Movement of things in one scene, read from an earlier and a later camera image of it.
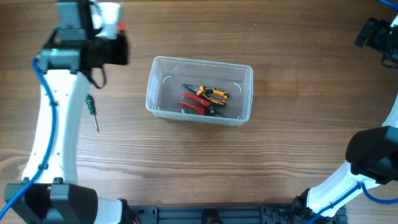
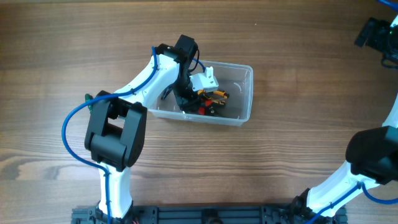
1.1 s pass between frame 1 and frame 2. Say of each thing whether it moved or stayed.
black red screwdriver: moved
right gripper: stayed
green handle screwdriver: stayed
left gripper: moved
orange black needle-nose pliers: stayed
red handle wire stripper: stayed
